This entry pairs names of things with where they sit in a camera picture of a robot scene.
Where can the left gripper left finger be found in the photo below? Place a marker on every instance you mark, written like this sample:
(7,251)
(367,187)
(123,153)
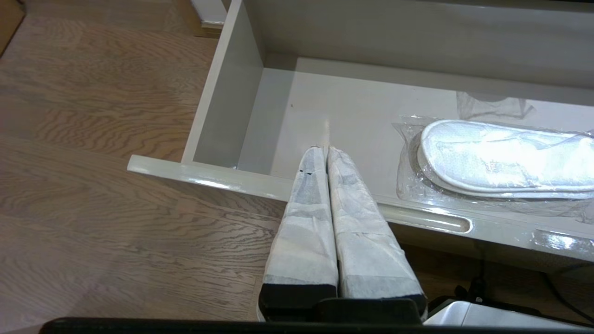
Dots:
(304,241)

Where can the brown wooden furniture piece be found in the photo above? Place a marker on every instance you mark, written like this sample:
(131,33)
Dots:
(9,23)

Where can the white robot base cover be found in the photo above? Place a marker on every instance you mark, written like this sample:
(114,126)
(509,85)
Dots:
(487,316)

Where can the white slippers in plastic bag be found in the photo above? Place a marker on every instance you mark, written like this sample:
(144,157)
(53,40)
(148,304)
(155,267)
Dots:
(501,157)

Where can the white cabinet drawer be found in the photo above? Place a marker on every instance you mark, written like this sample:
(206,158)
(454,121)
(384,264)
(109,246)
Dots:
(348,116)

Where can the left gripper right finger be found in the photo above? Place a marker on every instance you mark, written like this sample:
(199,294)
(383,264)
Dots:
(366,250)

